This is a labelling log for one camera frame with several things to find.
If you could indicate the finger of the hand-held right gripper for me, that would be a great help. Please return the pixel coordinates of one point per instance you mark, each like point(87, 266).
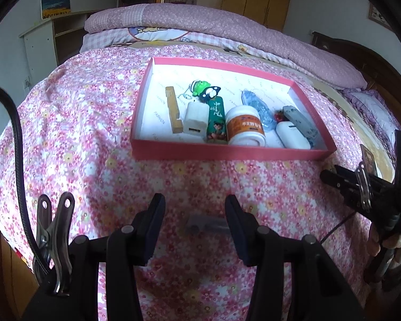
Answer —
point(334, 180)
point(346, 170)

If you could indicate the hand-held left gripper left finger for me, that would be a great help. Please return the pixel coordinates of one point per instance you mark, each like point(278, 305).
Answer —
point(153, 227)

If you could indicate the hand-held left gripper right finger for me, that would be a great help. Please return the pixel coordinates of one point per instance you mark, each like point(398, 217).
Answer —
point(239, 230)

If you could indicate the white earbuds case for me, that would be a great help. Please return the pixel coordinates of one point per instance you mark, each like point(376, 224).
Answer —
point(292, 135)

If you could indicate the pink shallow cardboard box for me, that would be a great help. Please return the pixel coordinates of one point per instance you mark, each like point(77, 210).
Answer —
point(220, 152)

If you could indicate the red gold charm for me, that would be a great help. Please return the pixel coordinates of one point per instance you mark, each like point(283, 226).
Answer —
point(279, 116)

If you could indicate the white plastic bottle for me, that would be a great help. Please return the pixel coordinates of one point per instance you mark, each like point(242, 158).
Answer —
point(245, 127)

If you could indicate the blue correction tape dispenser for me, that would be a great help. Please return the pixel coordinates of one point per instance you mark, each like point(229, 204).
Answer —
point(257, 102)

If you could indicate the green lighter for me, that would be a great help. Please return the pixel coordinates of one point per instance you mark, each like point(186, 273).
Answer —
point(216, 120)

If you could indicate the wooden block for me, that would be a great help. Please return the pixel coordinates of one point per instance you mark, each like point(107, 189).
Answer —
point(173, 113)

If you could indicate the white charger plug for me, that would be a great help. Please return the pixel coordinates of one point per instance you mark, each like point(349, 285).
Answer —
point(195, 118)

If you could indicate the purple frilled pillow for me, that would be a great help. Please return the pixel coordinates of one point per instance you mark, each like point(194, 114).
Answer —
point(374, 110)

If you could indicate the dark wooden headboard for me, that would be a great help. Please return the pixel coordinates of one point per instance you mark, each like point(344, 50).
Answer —
point(371, 60)

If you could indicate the pink folded quilt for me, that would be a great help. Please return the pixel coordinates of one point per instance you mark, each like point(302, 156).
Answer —
point(237, 23)

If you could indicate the white wooden shelf unit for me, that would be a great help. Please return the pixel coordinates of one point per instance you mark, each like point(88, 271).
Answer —
point(40, 46)

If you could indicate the landscape painting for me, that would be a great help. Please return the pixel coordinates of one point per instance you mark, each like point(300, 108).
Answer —
point(55, 4)

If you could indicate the framed wall picture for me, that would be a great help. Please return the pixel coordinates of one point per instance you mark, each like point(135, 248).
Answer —
point(377, 15)

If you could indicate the wall outlet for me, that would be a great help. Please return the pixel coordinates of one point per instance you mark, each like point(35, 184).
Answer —
point(27, 82)

